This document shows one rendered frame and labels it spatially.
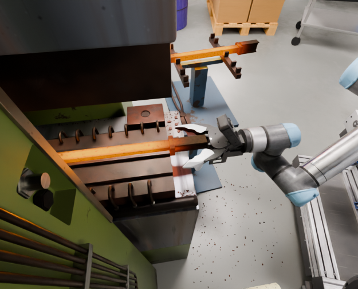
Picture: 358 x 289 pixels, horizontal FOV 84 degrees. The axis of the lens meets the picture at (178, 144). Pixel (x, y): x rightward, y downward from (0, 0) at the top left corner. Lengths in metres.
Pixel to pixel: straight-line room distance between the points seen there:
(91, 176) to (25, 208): 0.35
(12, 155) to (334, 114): 2.55
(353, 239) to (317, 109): 1.37
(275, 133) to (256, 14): 3.01
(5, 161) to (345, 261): 1.51
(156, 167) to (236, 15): 3.11
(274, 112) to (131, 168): 1.93
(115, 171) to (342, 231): 1.36
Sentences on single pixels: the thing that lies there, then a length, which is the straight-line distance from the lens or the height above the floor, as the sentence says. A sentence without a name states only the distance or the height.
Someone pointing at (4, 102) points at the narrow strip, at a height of 1.34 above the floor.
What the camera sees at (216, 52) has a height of 1.00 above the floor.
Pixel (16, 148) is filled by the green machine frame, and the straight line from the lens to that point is 0.21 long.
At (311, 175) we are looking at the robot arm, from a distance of 0.69.
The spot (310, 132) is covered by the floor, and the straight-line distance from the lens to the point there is 2.26.
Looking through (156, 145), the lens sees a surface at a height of 1.01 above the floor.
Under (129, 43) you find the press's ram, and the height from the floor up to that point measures 1.37.
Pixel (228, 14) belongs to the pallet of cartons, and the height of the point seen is 0.27.
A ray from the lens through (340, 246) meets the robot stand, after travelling 1.54.
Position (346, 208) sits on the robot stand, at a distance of 1.67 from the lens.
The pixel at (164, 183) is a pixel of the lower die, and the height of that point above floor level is 0.98.
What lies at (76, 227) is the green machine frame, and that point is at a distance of 0.30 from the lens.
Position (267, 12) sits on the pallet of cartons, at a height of 0.29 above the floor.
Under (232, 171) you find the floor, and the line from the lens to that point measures 1.71.
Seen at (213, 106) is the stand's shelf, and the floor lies 0.74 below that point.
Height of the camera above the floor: 1.44
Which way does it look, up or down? 53 degrees down
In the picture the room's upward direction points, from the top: straight up
